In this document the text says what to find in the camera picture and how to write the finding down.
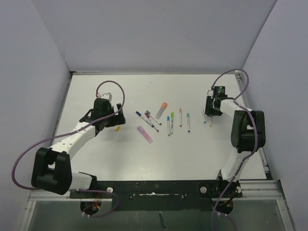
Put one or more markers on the magenta cap marker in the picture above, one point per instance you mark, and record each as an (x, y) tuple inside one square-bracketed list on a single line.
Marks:
[(148, 117)]

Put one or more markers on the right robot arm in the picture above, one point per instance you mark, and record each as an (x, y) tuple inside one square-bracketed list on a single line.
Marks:
[(248, 134)]

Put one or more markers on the orange cap pen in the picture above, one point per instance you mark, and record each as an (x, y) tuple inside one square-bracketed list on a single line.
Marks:
[(180, 117)]

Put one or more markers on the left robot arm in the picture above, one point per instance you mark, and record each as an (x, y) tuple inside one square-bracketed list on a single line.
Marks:
[(52, 166)]

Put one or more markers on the teal cap pen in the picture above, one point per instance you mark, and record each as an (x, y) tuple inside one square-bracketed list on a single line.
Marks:
[(188, 123)]

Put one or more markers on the orange cap highlighter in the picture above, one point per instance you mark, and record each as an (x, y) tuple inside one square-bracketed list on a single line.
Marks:
[(161, 110)]

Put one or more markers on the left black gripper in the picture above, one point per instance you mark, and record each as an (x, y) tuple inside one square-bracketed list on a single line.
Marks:
[(117, 120)]

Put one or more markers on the pink highlighter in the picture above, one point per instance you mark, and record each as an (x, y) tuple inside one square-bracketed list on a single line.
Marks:
[(144, 134)]

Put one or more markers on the blue cap marker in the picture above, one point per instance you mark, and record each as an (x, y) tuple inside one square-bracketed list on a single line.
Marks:
[(143, 118)]

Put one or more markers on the light blue cap pen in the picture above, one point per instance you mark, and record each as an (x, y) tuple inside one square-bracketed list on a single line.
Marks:
[(168, 126)]

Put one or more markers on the lime green cap pen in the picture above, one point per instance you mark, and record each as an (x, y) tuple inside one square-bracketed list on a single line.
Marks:
[(171, 123)]

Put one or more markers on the green cap marker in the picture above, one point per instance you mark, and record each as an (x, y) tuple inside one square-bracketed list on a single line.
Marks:
[(153, 118)]

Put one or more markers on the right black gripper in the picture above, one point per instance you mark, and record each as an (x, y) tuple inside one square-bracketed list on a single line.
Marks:
[(209, 111)]

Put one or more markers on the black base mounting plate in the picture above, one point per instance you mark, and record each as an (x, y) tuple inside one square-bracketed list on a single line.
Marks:
[(162, 195)]

